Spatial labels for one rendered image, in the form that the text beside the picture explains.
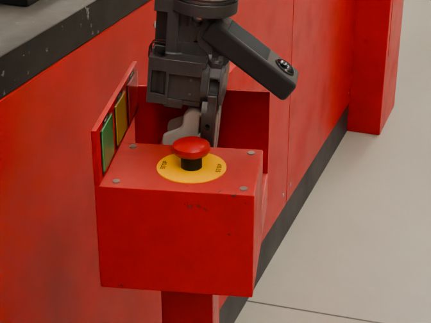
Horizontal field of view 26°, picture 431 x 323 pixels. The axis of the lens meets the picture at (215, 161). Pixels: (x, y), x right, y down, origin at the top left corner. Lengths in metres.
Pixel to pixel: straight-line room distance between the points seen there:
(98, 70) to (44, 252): 0.25
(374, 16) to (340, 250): 0.81
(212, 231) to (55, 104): 0.30
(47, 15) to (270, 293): 1.17
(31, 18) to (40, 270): 0.31
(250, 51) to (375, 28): 1.86
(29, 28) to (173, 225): 0.31
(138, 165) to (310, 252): 1.38
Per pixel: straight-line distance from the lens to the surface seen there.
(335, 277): 2.22
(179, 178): 0.94
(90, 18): 1.19
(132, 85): 1.05
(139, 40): 1.33
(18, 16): 1.15
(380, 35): 2.84
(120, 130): 1.00
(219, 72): 0.99
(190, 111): 1.02
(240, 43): 0.98
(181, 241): 0.94
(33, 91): 1.08
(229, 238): 0.94
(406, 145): 2.90
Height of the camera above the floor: 1.21
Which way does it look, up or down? 26 degrees down
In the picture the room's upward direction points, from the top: straight up
